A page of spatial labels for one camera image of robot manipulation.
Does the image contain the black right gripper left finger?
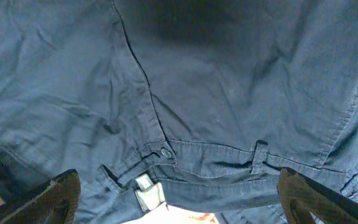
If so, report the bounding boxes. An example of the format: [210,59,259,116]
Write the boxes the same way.
[0,169,81,224]

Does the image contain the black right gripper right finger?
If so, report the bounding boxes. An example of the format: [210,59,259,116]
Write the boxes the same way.
[277,168,358,224]

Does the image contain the navy blue shorts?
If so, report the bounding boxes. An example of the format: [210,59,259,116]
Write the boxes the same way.
[0,0,358,223]

